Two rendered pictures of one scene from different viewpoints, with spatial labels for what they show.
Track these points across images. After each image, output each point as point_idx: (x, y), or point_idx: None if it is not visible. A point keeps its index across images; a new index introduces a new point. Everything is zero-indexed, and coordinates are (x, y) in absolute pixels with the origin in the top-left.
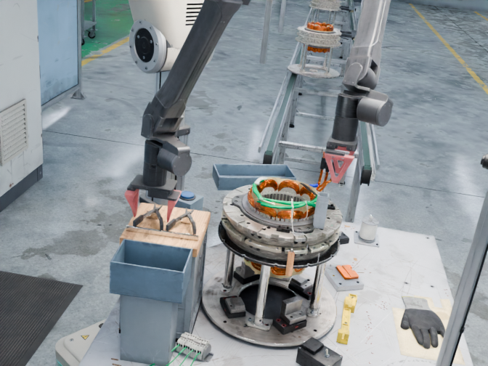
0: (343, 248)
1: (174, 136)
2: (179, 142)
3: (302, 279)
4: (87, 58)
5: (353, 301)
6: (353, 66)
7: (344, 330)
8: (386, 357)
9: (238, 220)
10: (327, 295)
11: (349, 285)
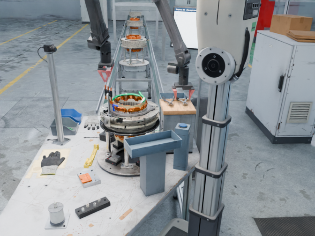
0: (80, 205)
1: (177, 63)
2: (173, 62)
3: (114, 156)
4: None
5: (87, 159)
6: None
7: (94, 151)
8: (78, 146)
9: (147, 101)
10: (100, 161)
11: (86, 170)
